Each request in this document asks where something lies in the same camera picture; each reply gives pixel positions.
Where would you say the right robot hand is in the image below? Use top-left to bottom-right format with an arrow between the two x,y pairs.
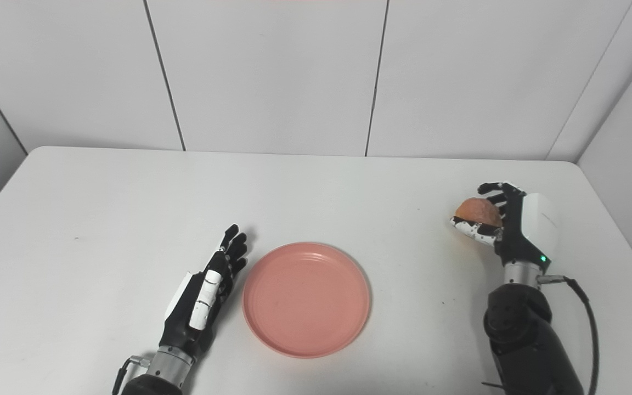
450,182 -> 560,273

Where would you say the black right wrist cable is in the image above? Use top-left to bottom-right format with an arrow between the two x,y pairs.
537,275 -> 600,395

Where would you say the cream puff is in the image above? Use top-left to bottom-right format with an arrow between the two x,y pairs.
454,197 -> 503,228

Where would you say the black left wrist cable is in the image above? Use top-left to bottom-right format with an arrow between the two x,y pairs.
111,355 -> 152,395

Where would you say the pink plate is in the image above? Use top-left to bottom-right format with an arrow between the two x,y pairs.
242,242 -> 372,359

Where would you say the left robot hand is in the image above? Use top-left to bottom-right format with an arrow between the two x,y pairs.
158,224 -> 249,360

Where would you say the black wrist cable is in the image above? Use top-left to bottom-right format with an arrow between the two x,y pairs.
111,355 -> 152,395
537,275 -> 600,395

